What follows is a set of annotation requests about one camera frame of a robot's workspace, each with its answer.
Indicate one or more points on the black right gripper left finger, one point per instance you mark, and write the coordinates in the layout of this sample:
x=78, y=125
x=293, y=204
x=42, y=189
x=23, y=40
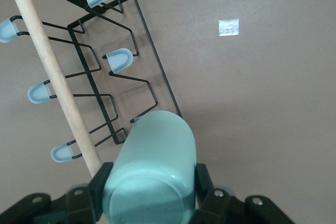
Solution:
x=78, y=203

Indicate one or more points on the mint green plastic cup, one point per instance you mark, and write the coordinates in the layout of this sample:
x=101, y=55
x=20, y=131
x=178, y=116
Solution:
x=152, y=169

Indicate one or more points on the brown table cover sheet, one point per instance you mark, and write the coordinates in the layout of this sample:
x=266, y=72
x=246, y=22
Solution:
x=262, y=103

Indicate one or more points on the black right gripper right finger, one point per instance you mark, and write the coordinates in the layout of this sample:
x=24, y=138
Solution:
x=223, y=208

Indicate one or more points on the small clear tape square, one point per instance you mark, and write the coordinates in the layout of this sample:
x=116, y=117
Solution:
x=229, y=27

